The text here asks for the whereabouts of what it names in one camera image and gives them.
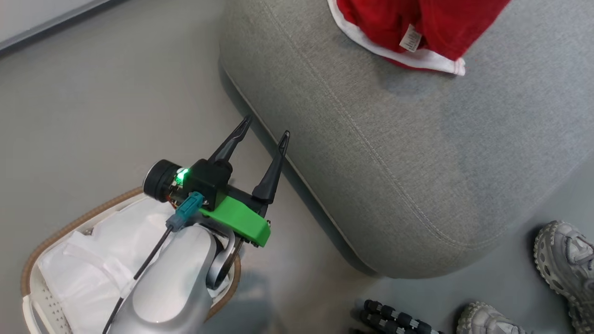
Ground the black cable with teal plug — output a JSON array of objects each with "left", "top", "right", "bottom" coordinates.
[{"left": 101, "top": 192, "right": 205, "bottom": 334}]

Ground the white laundry basket brown rim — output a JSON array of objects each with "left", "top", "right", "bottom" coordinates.
[{"left": 20, "top": 186, "right": 243, "bottom": 334}]

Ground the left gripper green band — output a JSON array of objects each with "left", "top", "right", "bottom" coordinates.
[{"left": 143, "top": 115, "right": 291, "bottom": 248}]

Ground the grey partition bottom rail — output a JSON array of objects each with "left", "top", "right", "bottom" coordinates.
[{"left": 0, "top": 0, "right": 114, "bottom": 52}]

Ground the white fabric basket liner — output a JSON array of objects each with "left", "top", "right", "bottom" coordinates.
[{"left": 36, "top": 199, "right": 226, "bottom": 334}]

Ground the red garment with white trim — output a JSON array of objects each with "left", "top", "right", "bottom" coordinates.
[{"left": 327, "top": 0, "right": 512, "bottom": 77}]

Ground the black ribbed tripod leg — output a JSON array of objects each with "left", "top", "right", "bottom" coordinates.
[
  {"left": 363, "top": 299, "right": 442, "bottom": 334},
  {"left": 358, "top": 310, "right": 416, "bottom": 334}
]

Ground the grey chunky sneaker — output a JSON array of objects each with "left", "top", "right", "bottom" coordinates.
[
  {"left": 456, "top": 302, "right": 527, "bottom": 334},
  {"left": 533, "top": 220, "right": 594, "bottom": 334}
]

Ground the grey fabric sofa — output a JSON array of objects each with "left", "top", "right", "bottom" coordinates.
[{"left": 219, "top": 0, "right": 594, "bottom": 279}]

